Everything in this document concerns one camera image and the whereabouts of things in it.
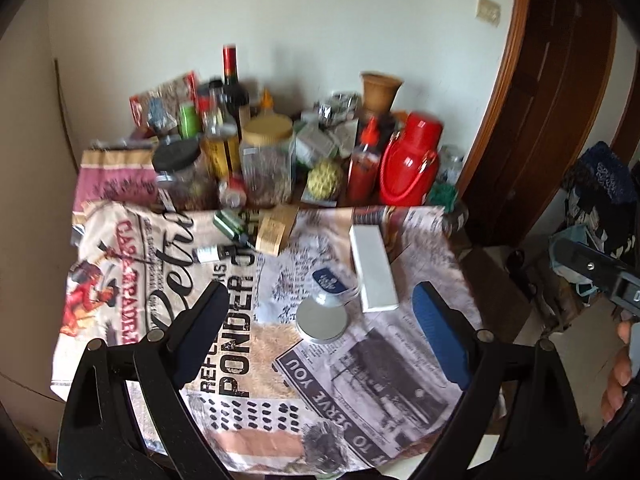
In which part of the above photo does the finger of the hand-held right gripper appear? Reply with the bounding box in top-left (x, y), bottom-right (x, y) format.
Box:
top-left (548, 236), bottom-right (630, 294)

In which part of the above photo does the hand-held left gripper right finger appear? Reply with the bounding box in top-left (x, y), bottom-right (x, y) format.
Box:
top-left (411, 281), bottom-right (586, 480)

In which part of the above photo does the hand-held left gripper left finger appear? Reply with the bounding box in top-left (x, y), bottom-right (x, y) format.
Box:
top-left (57, 280), bottom-right (246, 480)

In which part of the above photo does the white cardboard box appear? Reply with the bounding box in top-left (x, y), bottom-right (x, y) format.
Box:
top-left (349, 224), bottom-right (400, 313)

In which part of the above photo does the round silver tin lid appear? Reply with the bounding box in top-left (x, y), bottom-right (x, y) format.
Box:
top-left (295, 296), bottom-right (347, 345)

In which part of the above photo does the small tan cardboard box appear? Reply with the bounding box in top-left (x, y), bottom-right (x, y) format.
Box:
top-left (255, 205), bottom-right (301, 256)

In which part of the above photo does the blue white small packet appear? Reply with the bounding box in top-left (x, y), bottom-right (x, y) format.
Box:
top-left (311, 266), bottom-right (361, 306)

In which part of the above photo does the person's right hand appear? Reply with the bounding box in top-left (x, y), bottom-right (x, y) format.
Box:
top-left (601, 320), bottom-right (640, 423)

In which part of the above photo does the light blue bag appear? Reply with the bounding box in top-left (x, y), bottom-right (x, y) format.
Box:
top-left (550, 224), bottom-right (608, 298)

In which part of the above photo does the black patterned cloth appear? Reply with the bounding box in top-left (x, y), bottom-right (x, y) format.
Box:
top-left (560, 185), bottom-right (640, 261)

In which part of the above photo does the printed tablecloth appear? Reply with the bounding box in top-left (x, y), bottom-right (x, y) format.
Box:
top-left (50, 150), bottom-right (483, 476)

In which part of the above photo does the wooden stool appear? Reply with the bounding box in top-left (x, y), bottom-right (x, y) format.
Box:
top-left (460, 247), bottom-right (531, 331)

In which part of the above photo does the blue knitted cloth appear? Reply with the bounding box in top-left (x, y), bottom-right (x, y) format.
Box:
top-left (565, 141), bottom-right (636, 206)

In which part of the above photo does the small red white can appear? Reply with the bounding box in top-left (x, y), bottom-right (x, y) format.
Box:
top-left (218, 174), bottom-right (247, 208)

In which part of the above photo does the green cloth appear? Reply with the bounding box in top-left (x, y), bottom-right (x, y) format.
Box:
top-left (427, 182), bottom-right (461, 213)

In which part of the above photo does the plastic jar black lid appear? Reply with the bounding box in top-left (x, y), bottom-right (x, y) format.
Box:
top-left (151, 139), bottom-right (218, 211)

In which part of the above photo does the wooden table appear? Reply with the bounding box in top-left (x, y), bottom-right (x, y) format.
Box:
top-left (290, 191), bottom-right (381, 209)

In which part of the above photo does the clear glass jar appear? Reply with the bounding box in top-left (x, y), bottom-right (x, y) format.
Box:
top-left (437, 144), bottom-right (465, 186)

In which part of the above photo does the plastic jar gold lid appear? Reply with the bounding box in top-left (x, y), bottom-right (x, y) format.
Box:
top-left (239, 114), bottom-right (295, 208)

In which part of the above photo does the red thermos jug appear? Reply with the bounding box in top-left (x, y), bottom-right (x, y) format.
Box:
top-left (378, 111), bottom-right (445, 207)

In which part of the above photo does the yellow label glass bottle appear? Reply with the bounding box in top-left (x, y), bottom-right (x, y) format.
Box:
top-left (202, 80), bottom-right (242, 181)

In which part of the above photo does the red sauce bottle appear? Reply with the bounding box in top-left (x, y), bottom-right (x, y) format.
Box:
top-left (346, 116), bottom-right (381, 206)

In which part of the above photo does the dark wooden door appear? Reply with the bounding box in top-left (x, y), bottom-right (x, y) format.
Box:
top-left (457, 0), bottom-right (621, 246)

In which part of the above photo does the yellow green spiky ball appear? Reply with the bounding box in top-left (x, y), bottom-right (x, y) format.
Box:
top-left (306, 156), bottom-right (347, 200)

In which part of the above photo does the green capped bottle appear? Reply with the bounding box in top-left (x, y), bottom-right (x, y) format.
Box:
top-left (178, 101), bottom-right (200, 139)

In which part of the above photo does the grey green box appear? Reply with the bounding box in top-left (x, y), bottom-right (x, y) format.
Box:
top-left (294, 120), bottom-right (358, 166)

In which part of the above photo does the red snack packet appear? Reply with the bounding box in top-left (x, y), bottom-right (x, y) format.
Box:
top-left (129, 71), bottom-right (201, 133)

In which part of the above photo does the dark wine bottle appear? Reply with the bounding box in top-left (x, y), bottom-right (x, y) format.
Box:
top-left (221, 45), bottom-right (251, 126)

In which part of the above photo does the brown clay vase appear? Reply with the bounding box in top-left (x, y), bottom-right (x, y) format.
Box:
top-left (360, 71), bottom-right (404, 116)

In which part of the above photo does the wooden door frame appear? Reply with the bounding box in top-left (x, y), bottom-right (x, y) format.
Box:
top-left (612, 75), bottom-right (640, 161)

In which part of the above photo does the beige light switch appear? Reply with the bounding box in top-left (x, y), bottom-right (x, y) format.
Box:
top-left (475, 0), bottom-right (502, 26)

